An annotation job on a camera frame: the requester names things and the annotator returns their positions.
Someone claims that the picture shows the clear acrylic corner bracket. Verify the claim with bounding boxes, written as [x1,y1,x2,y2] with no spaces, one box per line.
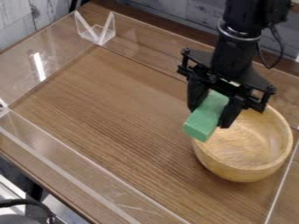
[73,11,116,46]

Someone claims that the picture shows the black cable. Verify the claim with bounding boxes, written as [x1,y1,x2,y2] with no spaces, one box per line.
[0,198,57,224]

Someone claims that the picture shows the clear acrylic enclosure walls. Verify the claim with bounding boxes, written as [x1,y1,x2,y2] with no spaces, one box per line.
[0,4,299,224]

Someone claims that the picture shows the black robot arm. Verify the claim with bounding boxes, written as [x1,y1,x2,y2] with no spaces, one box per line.
[177,0,292,129]

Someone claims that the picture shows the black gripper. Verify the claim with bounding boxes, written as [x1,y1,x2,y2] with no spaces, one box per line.
[177,36,276,129]

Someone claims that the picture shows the light brown wooden bowl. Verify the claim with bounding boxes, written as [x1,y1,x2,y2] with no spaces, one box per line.
[190,106,293,182]

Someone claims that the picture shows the green rectangular block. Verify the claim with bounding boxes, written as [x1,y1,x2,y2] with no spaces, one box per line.
[182,91,229,142]

